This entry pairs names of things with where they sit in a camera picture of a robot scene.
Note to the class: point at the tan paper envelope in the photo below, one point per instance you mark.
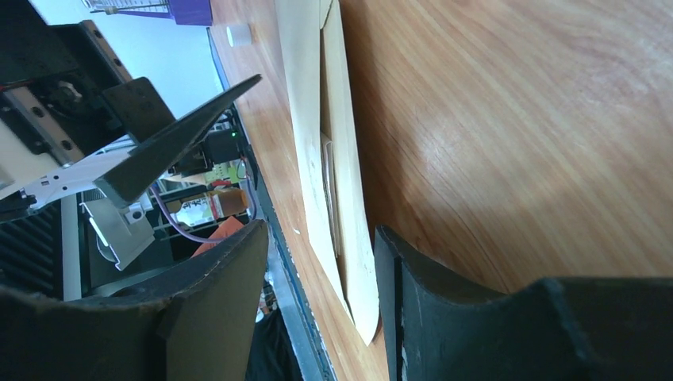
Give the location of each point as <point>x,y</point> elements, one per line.
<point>316,70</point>

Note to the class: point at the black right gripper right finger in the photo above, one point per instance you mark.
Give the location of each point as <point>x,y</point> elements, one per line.
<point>439,325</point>

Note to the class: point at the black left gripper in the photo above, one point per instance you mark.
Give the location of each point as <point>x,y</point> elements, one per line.
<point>65,94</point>

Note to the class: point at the purple box with card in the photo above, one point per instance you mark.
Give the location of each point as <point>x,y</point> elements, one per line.
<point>182,12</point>

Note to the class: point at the lined letter paper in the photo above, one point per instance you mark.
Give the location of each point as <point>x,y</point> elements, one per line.
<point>328,174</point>

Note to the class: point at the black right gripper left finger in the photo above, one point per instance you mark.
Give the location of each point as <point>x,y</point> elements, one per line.
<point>194,321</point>

